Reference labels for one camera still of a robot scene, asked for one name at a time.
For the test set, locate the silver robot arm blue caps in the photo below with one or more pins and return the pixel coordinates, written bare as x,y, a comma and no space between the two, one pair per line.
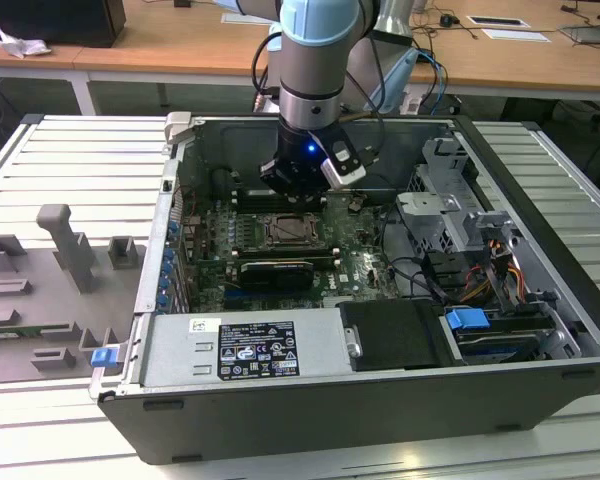
310,70

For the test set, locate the black RAM slot bank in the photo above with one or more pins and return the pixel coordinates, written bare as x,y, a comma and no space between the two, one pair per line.
285,252
257,200

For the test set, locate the CPU socket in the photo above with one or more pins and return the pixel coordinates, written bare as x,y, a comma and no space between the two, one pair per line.
266,240

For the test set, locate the blue expansion slot clips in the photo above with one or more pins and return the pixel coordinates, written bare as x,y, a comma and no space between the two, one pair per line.
166,270

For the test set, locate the black graphics card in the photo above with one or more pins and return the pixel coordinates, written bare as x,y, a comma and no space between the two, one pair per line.
275,275

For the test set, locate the green motherboard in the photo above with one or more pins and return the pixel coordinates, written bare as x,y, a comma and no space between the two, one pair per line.
362,270

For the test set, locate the silver metal drive cage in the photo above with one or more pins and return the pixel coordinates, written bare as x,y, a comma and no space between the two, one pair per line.
440,205

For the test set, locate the wooden desk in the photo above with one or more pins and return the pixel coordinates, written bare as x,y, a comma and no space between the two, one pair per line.
180,45

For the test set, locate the grey power supply unit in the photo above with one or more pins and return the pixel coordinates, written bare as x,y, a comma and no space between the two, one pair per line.
175,350

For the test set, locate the white sheet of paper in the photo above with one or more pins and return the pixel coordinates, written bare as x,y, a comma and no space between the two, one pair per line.
515,35

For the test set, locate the black open PC case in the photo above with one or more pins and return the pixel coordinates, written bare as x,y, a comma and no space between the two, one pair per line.
330,425

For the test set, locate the blue case latch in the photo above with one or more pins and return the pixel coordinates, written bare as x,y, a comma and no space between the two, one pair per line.
103,357

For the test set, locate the black computer tower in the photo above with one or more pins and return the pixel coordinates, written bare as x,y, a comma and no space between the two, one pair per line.
50,22

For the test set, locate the grey parts rack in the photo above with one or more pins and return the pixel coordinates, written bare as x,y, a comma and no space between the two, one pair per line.
40,305

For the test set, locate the crumpled white paper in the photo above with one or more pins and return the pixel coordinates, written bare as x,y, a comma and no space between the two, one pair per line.
22,45

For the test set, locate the flat grey tray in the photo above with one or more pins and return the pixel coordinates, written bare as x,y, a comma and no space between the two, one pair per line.
590,34

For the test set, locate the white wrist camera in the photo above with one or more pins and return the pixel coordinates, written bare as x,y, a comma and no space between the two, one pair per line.
347,167

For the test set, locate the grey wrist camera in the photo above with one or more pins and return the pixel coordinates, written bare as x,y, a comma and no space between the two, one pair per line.
267,102

